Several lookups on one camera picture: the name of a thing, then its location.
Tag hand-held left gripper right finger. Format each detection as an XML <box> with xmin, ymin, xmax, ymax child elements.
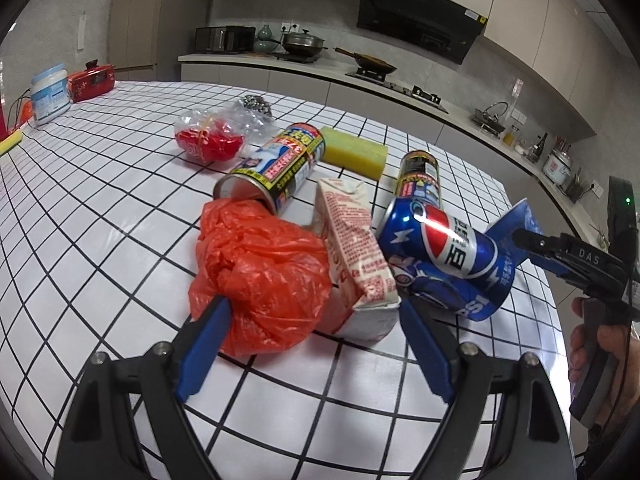
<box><xmin>397</xmin><ymin>297</ymin><xmax>576</xmax><ymax>480</ymax></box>

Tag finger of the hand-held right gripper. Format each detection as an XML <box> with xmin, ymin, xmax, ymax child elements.
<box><xmin>512</xmin><ymin>228</ymin><xmax>591</xmax><ymax>282</ymax></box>

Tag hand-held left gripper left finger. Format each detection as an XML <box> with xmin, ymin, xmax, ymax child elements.
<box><xmin>55</xmin><ymin>296</ymin><xmax>233</xmax><ymax>480</ymax></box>

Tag orange plastic bag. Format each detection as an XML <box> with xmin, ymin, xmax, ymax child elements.
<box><xmin>188</xmin><ymin>199</ymin><xmax>333</xmax><ymax>357</ymax></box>

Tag crushed blue soda can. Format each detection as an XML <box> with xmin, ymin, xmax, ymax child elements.
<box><xmin>376</xmin><ymin>196</ymin><xmax>546</xmax><ymax>322</ymax></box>

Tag white and red drink carton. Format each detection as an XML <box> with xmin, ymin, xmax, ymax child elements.
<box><xmin>314</xmin><ymin>177</ymin><xmax>402</xmax><ymax>343</ymax></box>

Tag black drink can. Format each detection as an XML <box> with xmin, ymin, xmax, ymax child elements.
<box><xmin>212</xmin><ymin>122</ymin><xmax>327</xmax><ymax>217</ymax></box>
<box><xmin>397</xmin><ymin>150</ymin><xmax>445</xmax><ymax>211</ymax></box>

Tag clear bag with red wrapper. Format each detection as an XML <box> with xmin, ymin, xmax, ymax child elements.
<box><xmin>174</xmin><ymin>108</ymin><xmax>273</xmax><ymax>166</ymax></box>

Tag person's right hand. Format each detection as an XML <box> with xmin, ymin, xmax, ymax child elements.
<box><xmin>568</xmin><ymin>296</ymin><xmax>640</xmax><ymax>411</ymax></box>

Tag utensil holder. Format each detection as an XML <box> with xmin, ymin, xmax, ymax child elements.
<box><xmin>565</xmin><ymin>170</ymin><xmax>588</xmax><ymax>202</ymax></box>

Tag white rice cooker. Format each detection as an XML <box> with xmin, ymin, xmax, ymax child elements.
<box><xmin>542</xmin><ymin>147</ymin><xmax>573</xmax><ymax>186</ymax></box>

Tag sink faucet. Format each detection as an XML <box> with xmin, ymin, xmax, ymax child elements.
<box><xmin>472</xmin><ymin>101</ymin><xmax>511</xmax><ymax>133</ymax></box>

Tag black gas stove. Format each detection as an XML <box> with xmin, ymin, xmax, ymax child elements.
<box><xmin>345</xmin><ymin>70</ymin><xmax>450</xmax><ymax>112</ymax></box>

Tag steel wool scrubber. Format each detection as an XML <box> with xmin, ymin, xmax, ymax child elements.
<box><xmin>235</xmin><ymin>95</ymin><xmax>273</xmax><ymax>121</ymax></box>

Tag black range hood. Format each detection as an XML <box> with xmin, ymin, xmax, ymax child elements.
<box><xmin>357</xmin><ymin>0</ymin><xmax>488</xmax><ymax>65</ymax></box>

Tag kitchen counter with cabinets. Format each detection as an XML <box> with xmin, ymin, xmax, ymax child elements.
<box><xmin>179</xmin><ymin>52</ymin><xmax>616</xmax><ymax>241</ymax></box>

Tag yellow and green sponge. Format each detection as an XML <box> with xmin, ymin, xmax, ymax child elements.
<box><xmin>0</xmin><ymin>129</ymin><xmax>25</xmax><ymax>157</ymax></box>

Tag small red appliance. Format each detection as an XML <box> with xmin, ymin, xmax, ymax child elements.
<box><xmin>66</xmin><ymin>59</ymin><xmax>117</xmax><ymax>104</ymax></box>

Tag white jar with blue label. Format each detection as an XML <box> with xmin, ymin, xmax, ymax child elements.
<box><xmin>31</xmin><ymin>64</ymin><xmax>71</xmax><ymax>126</ymax></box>

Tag induction cooker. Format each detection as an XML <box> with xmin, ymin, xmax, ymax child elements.
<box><xmin>272</xmin><ymin>52</ymin><xmax>321</xmax><ymax>65</ymax></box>

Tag grey pot with lid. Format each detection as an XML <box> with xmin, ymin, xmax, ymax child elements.
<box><xmin>280</xmin><ymin>30</ymin><xmax>328</xmax><ymax>58</ymax></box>

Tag black microwave oven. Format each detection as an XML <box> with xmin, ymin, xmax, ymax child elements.
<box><xmin>194</xmin><ymin>25</ymin><xmax>256</xmax><ymax>54</ymax></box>

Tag green ceramic vase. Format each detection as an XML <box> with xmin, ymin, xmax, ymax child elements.
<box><xmin>252</xmin><ymin>24</ymin><xmax>281</xmax><ymax>54</ymax></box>

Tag beige refrigerator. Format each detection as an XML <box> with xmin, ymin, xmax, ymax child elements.
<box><xmin>109</xmin><ymin>0</ymin><xmax>211</xmax><ymax>83</ymax></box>

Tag beige wall cabinets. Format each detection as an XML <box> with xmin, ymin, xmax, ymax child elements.
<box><xmin>202</xmin><ymin>0</ymin><xmax>640</xmax><ymax>141</ymax></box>

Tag wok with wooden handle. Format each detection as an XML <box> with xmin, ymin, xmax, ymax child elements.
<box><xmin>334</xmin><ymin>46</ymin><xmax>398</xmax><ymax>75</ymax></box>

